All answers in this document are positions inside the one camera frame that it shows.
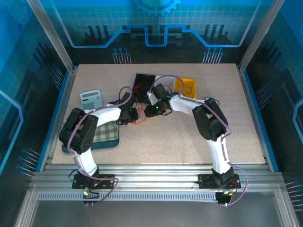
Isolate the bundle of coloured wires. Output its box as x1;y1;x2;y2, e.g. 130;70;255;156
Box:
131;83;149;125

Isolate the white plastic bin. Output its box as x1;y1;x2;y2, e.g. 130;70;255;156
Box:
154;75;176;96

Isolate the black plastic bin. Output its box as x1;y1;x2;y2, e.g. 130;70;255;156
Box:
133;73;157;104

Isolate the thin light blue cable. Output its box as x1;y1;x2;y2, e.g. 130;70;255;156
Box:
176;83;193;96

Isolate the orange plastic bin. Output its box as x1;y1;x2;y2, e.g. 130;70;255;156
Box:
174;77;197;100

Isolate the teal mat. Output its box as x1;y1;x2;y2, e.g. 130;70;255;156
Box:
62;120;121;154

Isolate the grey desk calculator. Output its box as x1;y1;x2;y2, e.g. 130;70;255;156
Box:
80;89;104;111

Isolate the aluminium front frame rail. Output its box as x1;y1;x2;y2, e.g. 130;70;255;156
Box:
29;163;286;192

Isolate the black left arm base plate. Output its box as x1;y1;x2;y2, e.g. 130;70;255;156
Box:
71;173;116;190

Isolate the aluminium side rail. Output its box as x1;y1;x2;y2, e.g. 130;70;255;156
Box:
237;66;275;172
37;67;79;172

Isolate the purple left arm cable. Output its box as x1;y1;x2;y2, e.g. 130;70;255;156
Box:
67;86;133;206

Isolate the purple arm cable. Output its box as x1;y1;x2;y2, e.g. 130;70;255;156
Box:
67;86;133;206
150;74;248;207

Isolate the slotted grey cable duct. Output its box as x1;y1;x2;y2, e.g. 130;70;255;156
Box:
37;192;219;202

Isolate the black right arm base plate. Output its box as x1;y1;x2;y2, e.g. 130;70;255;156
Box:
197;173;242;190

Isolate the aluminium frame post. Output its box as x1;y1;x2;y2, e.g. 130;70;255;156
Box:
26;0;78;73
238;0;286;73

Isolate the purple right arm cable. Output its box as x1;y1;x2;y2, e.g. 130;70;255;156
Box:
150;74;248;207

